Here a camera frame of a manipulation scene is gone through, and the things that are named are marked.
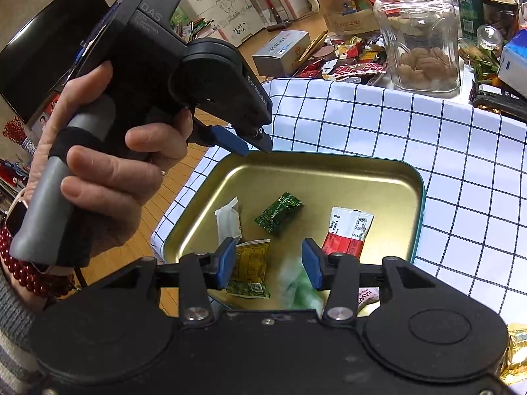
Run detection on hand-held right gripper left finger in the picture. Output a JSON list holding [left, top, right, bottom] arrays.
[[101, 236, 238, 325]]

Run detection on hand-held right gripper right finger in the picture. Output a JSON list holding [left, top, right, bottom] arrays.
[[301, 238, 443, 325]]

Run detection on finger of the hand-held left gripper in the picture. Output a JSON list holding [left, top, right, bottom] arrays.
[[197, 55, 274, 154], [190, 117, 250, 158]]

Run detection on white green snack packet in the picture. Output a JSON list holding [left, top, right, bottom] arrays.
[[280, 255, 326, 317]]

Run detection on green yellow snack packet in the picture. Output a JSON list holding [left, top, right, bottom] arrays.
[[226, 239, 272, 299]]

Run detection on plain white snack packet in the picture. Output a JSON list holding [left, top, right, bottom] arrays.
[[214, 197, 243, 245]]

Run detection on red white snack packet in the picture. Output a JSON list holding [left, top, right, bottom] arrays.
[[320, 206, 374, 260]]

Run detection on pink white snack packet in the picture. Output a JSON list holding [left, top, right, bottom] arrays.
[[357, 287, 381, 317]]

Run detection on dark green candy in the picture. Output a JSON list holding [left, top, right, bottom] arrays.
[[254, 191, 304, 235]]

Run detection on gold metal tin tray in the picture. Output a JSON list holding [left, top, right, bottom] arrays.
[[161, 150, 427, 311]]

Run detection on person's left forearm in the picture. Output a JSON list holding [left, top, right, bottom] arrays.
[[0, 267, 44, 395]]

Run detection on person's left hand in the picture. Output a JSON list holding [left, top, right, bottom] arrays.
[[25, 61, 195, 258]]

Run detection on grey cardboard box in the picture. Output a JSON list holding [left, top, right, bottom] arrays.
[[252, 30, 311, 77]]

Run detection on white rabbit drawing board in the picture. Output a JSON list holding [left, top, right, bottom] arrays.
[[167, 0, 266, 48]]

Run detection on black flat television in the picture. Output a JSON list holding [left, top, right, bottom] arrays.
[[0, 0, 111, 124]]

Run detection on pile of snack wrappers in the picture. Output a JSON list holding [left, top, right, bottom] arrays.
[[294, 33, 390, 85]]

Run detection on brown printed paper bag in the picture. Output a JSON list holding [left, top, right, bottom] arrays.
[[309, 0, 379, 36]]

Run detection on white blue checkered tablecloth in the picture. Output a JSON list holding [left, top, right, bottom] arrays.
[[150, 76, 527, 326]]

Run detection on large glass walnut jar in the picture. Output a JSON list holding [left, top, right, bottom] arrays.
[[366, 0, 462, 93]]

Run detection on green leaves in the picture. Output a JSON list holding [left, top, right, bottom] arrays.
[[459, 43, 501, 83]]

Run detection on green drink can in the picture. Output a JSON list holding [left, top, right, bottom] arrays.
[[455, 0, 484, 46]]

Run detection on black flat packet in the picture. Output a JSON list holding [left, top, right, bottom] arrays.
[[471, 82, 527, 112]]

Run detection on small clear glass jar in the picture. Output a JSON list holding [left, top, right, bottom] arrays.
[[475, 25, 504, 54]]

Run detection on dark glass jar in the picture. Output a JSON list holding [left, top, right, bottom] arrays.
[[482, 0, 519, 42]]

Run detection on blue white tissue box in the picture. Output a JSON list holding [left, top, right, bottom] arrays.
[[497, 29, 527, 99]]

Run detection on red bead bracelet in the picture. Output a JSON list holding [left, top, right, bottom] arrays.
[[0, 220, 77, 299]]

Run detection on pink strap wristwatch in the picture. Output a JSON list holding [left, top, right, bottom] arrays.
[[6, 197, 29, 239]]

